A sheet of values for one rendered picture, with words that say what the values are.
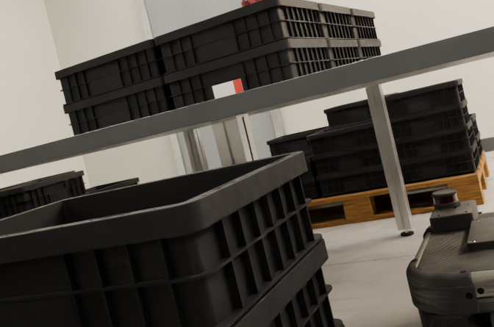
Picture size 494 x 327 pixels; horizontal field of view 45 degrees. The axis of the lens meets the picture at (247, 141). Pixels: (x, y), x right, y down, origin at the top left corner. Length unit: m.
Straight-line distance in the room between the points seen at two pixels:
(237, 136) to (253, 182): 0.64
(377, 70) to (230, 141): 0.35
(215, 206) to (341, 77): 0.62
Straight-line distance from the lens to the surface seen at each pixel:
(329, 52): 1.82
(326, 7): 1.86
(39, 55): 6.03
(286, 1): 1.58
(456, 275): 1.31
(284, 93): 1.11
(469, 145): 3.04
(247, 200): 0.56
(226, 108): 1.16
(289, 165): 0.67
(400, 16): 4.77
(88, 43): 5.98
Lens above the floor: 0.65
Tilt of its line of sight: 2 degrees down
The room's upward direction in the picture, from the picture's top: 13 degrees counter-clockwise
